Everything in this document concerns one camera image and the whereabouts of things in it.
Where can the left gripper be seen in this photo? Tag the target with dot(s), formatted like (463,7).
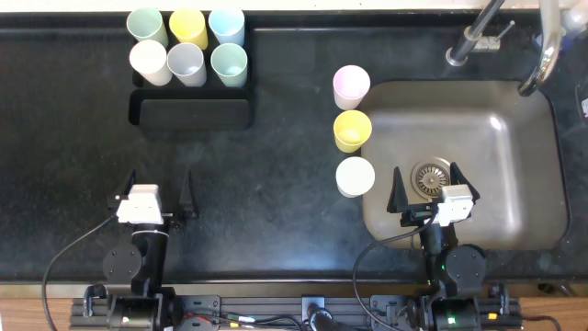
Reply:
(172,220)

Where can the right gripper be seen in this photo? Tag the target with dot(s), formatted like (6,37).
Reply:
(415,216)

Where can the white cup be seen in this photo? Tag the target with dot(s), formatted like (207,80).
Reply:
(354,175)
(148,60)

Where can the yellow cup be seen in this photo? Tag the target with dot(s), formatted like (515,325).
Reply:
(352,128)
(187,25)

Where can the pink cup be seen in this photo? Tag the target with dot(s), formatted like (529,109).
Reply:
(351,83)

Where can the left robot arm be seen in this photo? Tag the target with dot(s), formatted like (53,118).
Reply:
(149,257)

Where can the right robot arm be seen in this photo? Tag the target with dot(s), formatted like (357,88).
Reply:
(464,266)

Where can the steel sink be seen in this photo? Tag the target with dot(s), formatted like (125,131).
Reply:
(482,138)

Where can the black tray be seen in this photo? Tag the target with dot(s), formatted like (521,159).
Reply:
(193,115)

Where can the grey cup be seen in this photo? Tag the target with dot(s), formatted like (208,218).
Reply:
(186,62)

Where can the green cup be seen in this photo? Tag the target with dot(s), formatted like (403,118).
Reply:
(229,62)
(147,23)

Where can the blue cup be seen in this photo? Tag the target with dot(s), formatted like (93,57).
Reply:
(226,23)

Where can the steel tap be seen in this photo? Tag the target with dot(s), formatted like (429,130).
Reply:
(552,46)

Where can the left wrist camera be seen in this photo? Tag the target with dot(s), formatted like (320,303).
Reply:
(140,204)

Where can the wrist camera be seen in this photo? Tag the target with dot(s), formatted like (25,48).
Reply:
(140,204)
(455,204)

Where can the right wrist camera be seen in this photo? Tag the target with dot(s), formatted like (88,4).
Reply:
(455,204)

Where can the mounting rail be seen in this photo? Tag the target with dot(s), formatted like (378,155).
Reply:
(275,312)

